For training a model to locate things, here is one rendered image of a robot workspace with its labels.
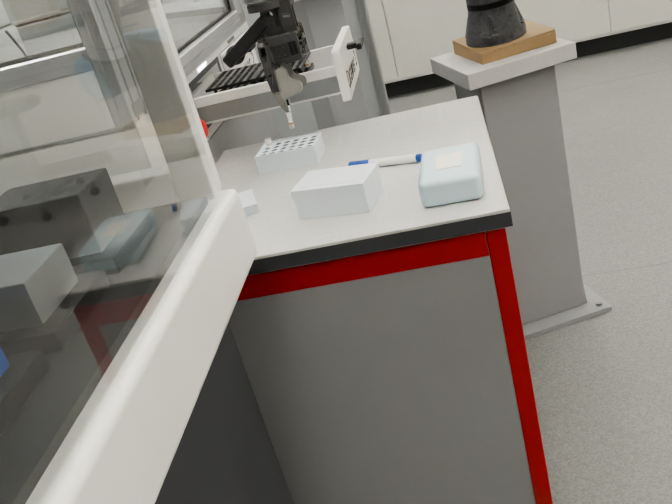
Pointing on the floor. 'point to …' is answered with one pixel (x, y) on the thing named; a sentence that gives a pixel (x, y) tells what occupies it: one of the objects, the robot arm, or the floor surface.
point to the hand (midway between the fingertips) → (283, 105)
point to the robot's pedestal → (532, 179)
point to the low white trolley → (390, 328)
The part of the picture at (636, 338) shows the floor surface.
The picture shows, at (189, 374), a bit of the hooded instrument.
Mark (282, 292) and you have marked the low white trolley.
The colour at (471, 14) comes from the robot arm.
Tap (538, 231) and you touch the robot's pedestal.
